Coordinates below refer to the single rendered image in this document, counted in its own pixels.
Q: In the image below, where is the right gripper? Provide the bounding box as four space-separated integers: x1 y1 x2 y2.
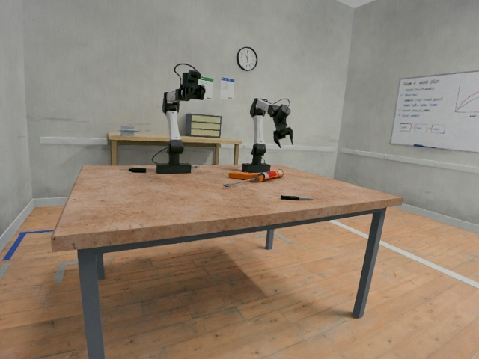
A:
183 79 206 100

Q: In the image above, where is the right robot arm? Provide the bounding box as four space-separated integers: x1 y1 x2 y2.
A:
156 70 201 167

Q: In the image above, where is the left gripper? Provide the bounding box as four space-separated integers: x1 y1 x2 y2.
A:
273 119 293 148

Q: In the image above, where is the red and grey cylinder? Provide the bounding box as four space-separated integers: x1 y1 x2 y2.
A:
260 170 283 181

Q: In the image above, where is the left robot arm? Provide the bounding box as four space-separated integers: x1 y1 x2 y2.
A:
242 98 291 166

